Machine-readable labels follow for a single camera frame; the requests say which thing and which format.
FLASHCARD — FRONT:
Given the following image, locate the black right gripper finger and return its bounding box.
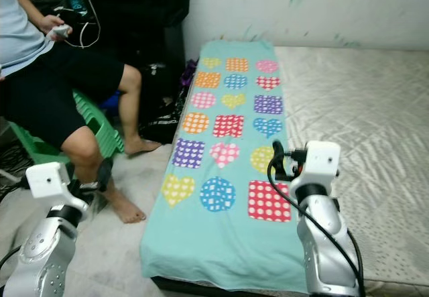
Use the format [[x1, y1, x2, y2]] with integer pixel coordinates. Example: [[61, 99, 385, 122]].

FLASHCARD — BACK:
[[269, 139, 286, 177]]

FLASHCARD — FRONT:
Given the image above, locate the green plastic stool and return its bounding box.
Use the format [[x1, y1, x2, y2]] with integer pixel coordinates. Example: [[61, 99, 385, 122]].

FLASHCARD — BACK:
[[10, 93, 125, 171]]

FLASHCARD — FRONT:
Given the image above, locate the grey quilted mattress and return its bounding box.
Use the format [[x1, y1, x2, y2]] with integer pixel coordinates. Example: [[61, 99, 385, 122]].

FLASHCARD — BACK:
[[154, 46, 429, 292]]

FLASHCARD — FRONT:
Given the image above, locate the teal blanket with dotted shapes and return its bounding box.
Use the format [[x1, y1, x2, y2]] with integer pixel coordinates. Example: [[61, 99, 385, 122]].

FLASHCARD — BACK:
[[141, 39, 310, 293]]

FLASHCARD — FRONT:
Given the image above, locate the black bed base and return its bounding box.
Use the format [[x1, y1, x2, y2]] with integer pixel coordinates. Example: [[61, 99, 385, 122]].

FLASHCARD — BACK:
[[151, 277, 429, 297]]

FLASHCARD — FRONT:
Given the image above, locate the black chair with bags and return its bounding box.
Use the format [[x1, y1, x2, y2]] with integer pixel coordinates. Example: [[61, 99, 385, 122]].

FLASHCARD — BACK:
[[87, 0, 189, 144]]

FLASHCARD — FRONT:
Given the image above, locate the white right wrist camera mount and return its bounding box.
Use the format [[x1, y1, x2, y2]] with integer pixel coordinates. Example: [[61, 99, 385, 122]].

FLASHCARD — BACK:
[[305, 141, 342, 191]]

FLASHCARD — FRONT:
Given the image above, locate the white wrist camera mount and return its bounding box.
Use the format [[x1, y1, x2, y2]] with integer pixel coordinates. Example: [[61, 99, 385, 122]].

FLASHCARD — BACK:
[[25, 163, 72, 201], [305, 141, 342, 191]]

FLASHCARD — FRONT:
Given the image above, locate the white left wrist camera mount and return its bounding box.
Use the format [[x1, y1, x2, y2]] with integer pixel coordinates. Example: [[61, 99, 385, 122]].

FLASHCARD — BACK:
[[25, 163, 72, 201]]

